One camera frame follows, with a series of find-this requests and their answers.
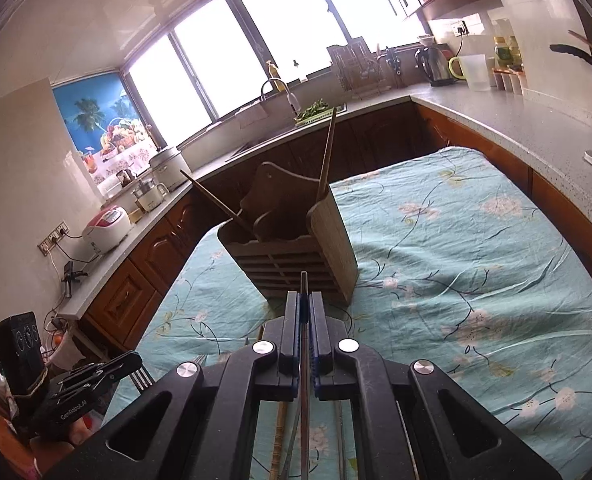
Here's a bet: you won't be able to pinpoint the small white electric pot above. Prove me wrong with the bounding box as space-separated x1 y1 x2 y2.
132 180 169 213

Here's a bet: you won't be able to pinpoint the palm and fruit poster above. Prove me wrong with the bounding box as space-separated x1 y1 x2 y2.
52 72 159 183

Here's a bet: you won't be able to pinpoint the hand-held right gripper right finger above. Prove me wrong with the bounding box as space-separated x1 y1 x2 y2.
307 291 564 480

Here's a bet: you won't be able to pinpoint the metal kitchen faucet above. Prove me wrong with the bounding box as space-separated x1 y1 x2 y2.
260 78 299 118

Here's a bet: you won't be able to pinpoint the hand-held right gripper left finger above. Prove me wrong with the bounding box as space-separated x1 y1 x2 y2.
43 290 304 480

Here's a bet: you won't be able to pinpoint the wooden chopstick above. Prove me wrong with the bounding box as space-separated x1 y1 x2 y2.
180 169 251 231
316 106 337 203

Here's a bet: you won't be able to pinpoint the metal chopstick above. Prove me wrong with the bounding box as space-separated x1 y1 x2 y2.
280 412 301 480
298 271 311 480
332 402 351 480

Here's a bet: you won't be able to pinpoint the wall socket strip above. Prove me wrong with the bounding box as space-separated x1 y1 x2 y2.
38 220 70 256

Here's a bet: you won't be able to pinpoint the grey kitchen countertop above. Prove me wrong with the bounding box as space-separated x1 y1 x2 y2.
56 82 592 321

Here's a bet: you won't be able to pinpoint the small black tripod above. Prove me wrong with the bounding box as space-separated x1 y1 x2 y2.
62 261 87 298

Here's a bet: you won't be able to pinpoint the kitchen sink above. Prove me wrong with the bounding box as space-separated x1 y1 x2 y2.
226 105 349 161

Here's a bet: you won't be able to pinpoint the dish drying rack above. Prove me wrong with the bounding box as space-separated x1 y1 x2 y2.
326 35 384 98

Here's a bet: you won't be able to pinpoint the wooden base cabinets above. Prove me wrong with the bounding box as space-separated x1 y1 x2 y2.
83 102 592 351

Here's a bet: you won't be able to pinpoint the white and pink rice cooker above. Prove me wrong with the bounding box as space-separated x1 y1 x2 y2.
82 208 131 255

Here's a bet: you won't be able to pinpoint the black wok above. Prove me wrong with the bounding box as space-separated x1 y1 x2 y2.
550 30 592 81

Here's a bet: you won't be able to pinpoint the large white cooker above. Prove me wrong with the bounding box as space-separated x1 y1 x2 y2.
148 146 193 192

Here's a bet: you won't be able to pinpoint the kitchen window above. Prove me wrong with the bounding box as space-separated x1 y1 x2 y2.
120 0 427 148

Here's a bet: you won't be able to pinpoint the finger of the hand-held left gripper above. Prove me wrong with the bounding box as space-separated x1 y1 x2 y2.
50 351 144 402

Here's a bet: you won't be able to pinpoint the yellow cooking oil bottle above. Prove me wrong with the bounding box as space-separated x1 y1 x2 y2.
508 36 525 71
493 35 512 71

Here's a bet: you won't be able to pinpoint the floral teal tablecloth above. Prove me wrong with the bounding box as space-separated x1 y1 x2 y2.
103 146 592 480

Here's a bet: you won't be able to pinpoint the electric kettle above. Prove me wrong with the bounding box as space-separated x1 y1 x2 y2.
416 45 454 87

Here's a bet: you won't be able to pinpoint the wooden utensil holder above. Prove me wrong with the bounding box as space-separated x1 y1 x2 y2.
217 161 359 306

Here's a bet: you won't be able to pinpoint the white spice jar set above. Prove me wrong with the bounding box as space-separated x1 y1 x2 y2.
493 69 527 96

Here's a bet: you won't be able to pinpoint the clear jug with green handle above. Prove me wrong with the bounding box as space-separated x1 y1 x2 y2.
448 54 492 92

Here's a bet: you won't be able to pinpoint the metal fork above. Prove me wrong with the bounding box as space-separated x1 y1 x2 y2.
128 355 207 393

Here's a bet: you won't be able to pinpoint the person's left hand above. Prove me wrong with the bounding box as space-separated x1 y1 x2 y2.
28 417 104 466

